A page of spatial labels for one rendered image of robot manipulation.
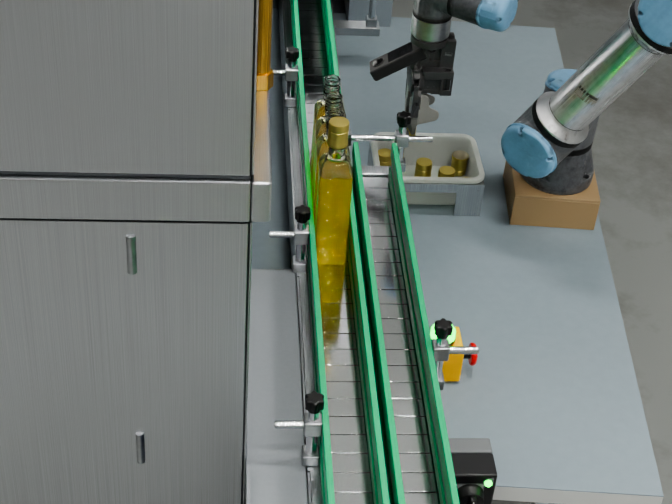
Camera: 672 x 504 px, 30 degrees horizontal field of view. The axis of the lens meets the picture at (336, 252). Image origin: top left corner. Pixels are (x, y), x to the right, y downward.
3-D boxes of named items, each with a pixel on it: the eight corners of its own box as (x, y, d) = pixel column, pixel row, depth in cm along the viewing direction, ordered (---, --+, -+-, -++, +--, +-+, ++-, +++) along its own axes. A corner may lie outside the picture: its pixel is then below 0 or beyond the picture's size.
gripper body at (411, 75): (450, 99, 246) (458, 45, 238) (407, 99, 245) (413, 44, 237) (445, 79, 252) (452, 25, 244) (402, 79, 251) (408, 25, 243)
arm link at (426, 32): (415, 23, 235) (409, 3, 241) (412, 45, 237) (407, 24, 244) (454, 24, 235) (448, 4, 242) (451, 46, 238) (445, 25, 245)
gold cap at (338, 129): (351, 146, 209) (353, 124, 206) (333, 151, 207) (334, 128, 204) (341, 136, 211) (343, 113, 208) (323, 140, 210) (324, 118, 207)
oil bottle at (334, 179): (312, 245, 226) (318, 146, 213) (343, 246, 226) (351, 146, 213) (314, 265, 221) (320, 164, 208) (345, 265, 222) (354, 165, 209)
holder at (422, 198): (341, 167, 269) (344, 136, 264) (468, 169, 272) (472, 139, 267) (346, 214, 256) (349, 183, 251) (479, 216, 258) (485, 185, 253)
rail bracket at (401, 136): (342, 163, 246) (347, 108, 239) (427, 164, 248) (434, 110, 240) (343, 171, 244) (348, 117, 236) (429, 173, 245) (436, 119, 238)
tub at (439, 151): (366, 165, 270) (369, 131, 264) (469, 167, 271) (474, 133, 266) (372, 213, 256) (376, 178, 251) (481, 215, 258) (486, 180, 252)
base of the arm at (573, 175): (581, 150, 265) (591, 111, 259) (600, 194, 254) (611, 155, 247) (512, 150, 263) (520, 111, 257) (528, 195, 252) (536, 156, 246)
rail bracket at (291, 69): (263, 99, 265) (265, 43, 257) (296, 100, 265) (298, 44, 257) (263, 110, 262) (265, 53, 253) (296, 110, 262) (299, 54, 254)
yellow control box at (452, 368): (415, 356, 223) (419, 325, 219) (457, 356, 224) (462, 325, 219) (419, 384, 218) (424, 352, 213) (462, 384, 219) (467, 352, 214)
